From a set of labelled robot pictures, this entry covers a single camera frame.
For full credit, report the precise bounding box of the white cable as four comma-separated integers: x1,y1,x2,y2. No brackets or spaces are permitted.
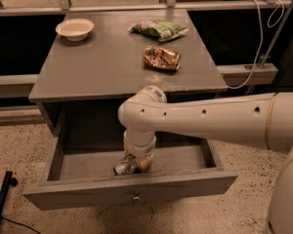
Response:
225,0,285,91

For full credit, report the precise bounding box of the crushed brown gold can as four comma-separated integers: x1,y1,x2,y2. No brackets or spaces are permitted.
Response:
144,46,181,71

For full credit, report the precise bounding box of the black stand leg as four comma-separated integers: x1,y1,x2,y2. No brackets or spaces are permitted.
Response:
0,171,18,218

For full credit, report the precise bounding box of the grey open top drawer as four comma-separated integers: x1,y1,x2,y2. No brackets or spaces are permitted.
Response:
23,133,237,211

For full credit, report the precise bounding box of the black floor cable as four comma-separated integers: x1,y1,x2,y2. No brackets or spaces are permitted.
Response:
0,214,42,234

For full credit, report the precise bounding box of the crushed silver green 7up can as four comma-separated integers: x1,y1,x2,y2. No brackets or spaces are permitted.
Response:
113,157,139,176

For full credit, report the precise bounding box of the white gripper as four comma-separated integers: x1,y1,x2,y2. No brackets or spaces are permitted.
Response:
123,130,156,173

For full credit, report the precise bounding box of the white bowl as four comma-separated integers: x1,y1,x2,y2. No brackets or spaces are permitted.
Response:
56,19,94,42

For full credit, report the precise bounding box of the grey wooden cabinet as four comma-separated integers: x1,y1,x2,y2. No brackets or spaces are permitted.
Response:
27,9,228,138

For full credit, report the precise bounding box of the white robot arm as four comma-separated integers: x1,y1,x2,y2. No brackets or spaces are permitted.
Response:
118,86,293,234

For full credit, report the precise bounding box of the round metal drawer knob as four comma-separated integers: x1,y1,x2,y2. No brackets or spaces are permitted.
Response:
132,195,141,202

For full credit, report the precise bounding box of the grey metal railing frame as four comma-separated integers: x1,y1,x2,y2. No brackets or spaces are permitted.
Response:
0,0,293,99

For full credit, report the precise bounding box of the green chip bag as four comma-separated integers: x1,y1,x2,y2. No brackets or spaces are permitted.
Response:
129,19,188,42

